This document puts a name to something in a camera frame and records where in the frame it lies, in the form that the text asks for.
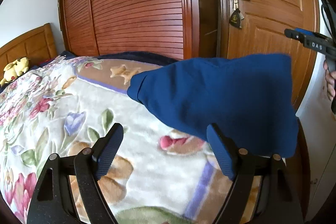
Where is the navy blue suit jacket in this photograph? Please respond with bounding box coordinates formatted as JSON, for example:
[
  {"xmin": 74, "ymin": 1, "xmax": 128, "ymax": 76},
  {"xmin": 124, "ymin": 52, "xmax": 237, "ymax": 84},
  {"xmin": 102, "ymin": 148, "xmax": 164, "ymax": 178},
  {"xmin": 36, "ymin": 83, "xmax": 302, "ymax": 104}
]
[{"xmin": 127, "ymin": 54, "xmax": 298, "ymax": 158}]

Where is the right hand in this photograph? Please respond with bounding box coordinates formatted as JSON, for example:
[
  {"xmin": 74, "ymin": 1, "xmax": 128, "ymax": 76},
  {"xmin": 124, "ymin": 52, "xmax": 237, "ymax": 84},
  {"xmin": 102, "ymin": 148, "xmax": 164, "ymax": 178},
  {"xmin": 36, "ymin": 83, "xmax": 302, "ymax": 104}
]
[{"xmin": 323, "ymin": 60, "xmax": 336, "ymax": 101}]

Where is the floral bed blanket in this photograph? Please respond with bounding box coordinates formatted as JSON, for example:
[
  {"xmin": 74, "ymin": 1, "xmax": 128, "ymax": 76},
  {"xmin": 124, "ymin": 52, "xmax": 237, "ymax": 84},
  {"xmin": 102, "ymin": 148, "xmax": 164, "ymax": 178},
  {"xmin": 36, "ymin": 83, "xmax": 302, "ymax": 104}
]
[{"xmin": 0, "ymin": 55, "xmax": 287, "ymax": 224}]

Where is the wooden door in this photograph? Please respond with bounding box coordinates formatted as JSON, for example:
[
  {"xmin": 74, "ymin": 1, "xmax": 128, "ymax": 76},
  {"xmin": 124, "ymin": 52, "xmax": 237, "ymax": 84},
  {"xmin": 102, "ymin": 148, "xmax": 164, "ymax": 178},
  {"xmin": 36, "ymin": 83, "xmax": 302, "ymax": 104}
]
[{"xmin": 218, "ymin": 0, "xmax": 319, "ymax": 109}]

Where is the black key pouch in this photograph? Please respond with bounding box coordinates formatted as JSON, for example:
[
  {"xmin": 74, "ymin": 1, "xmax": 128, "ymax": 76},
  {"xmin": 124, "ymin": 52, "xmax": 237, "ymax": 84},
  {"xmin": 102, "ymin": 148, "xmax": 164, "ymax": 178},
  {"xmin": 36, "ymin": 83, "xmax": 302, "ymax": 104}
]
[{"xmin": 229, "ymin": 9, "xmax": 244, "ymax": 29}]

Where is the yellow plush toy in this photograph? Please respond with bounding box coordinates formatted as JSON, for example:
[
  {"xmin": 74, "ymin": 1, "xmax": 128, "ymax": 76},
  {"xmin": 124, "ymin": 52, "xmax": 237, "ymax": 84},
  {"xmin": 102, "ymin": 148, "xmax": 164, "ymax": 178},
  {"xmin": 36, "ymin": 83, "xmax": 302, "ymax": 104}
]
[{"xmin": 1, "ymin": 57, "xmax": 30, "ymax": 87}]

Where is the wooden bed headboard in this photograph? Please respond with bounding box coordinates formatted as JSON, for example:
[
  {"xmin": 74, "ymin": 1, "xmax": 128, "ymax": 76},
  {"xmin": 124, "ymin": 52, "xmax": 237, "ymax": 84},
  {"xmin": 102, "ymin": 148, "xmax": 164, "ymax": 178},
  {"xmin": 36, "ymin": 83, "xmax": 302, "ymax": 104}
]
[{"xmin": 1, "ymin": 23, "xmax": 58, "ymax": 76}]

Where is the wooden louvered wardrobe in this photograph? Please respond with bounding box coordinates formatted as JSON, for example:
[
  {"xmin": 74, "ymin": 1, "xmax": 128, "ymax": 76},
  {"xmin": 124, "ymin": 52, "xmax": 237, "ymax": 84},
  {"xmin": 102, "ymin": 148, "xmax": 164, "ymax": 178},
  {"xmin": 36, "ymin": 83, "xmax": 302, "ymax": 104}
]
[{"xmin": 59, "ymin": 0, "xmax": 218, "ymax": 60}]

